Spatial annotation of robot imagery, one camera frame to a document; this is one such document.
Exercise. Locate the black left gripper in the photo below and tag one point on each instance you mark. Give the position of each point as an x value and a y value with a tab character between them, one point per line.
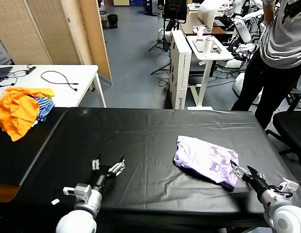
102	177

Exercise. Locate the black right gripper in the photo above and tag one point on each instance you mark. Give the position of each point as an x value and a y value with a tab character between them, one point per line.
258	185

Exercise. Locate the lavender printed t-shirt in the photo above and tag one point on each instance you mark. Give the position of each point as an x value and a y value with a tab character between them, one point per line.
204	157

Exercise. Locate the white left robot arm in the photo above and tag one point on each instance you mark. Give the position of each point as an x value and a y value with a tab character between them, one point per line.
77	218

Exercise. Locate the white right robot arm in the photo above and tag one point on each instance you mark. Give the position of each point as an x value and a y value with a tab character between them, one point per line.
281	218

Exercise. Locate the black plastic table cover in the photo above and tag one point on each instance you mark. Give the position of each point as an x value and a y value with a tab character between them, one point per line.
250	126

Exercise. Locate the black office chair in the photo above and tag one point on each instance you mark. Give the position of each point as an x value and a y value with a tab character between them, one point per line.
291	126

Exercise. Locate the white table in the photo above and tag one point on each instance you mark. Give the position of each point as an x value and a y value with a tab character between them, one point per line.
68	94

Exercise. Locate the blue striped garment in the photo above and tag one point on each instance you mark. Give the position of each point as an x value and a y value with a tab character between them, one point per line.
45	108

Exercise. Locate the green garment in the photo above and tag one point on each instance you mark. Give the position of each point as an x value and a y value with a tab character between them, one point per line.
49	98

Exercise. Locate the person in grey shirt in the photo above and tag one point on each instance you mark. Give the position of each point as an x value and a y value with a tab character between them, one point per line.
274	85

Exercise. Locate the black topped wooden side table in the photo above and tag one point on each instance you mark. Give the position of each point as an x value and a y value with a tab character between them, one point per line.
9	157

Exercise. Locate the orange garment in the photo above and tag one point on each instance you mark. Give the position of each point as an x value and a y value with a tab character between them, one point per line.
17	111

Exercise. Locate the tall white cardboard box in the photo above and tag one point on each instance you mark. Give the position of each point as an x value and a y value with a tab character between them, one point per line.
180	72

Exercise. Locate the white standing desk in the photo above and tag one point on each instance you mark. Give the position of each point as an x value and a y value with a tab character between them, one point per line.
227	55

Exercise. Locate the small black desk object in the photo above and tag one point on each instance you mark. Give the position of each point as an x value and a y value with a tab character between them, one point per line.
215	47

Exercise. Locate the white bottle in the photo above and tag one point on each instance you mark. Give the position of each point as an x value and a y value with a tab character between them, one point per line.
206	46

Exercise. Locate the grey tablet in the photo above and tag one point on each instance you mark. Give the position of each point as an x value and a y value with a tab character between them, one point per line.
197	46

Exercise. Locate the dark laptop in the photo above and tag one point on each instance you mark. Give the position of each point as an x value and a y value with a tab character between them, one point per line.
1	71

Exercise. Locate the white humanoid robot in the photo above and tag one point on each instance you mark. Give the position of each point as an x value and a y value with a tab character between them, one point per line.
244	31

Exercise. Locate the white round device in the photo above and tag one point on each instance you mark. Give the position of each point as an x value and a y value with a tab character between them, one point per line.
165	34

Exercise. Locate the black trash bin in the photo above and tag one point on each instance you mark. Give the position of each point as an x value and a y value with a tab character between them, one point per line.
112	21

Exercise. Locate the wooden partition screen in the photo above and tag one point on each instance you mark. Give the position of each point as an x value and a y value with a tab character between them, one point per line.
43	31

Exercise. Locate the white headset on stand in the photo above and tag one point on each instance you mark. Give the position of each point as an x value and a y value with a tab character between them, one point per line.
200	31

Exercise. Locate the brown desk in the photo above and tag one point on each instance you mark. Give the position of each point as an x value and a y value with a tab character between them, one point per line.
189	24

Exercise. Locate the white curved sheet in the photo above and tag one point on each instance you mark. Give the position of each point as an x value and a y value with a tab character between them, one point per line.
207	14

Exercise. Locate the blue storage crate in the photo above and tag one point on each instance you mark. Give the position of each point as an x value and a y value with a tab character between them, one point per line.
137	2

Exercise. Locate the black panel on tripod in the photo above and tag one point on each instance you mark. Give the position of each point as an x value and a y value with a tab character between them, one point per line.
174	9

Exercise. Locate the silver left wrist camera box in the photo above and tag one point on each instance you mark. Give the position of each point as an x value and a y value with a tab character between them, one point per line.
81	192

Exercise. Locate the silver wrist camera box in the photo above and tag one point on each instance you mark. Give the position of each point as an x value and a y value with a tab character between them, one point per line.
289	185
81	192

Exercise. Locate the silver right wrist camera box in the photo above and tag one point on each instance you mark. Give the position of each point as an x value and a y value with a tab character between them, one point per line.
289	185

